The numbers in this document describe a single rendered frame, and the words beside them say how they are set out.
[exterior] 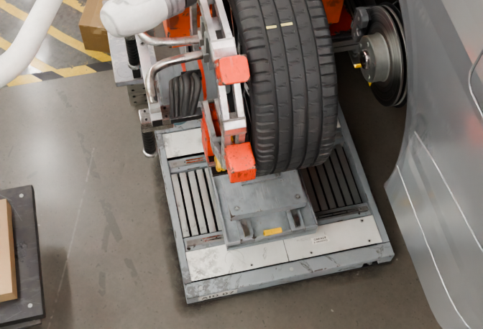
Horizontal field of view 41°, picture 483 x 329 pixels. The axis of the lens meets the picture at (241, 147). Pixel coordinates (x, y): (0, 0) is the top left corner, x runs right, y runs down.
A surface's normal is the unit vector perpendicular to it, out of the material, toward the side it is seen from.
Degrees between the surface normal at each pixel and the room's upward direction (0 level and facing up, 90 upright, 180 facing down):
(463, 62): 90
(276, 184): 0
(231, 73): 35
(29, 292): 0
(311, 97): 53
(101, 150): 0
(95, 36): 90
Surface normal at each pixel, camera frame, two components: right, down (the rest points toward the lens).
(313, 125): 0.22, 0.59
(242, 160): 0.04, -0.51
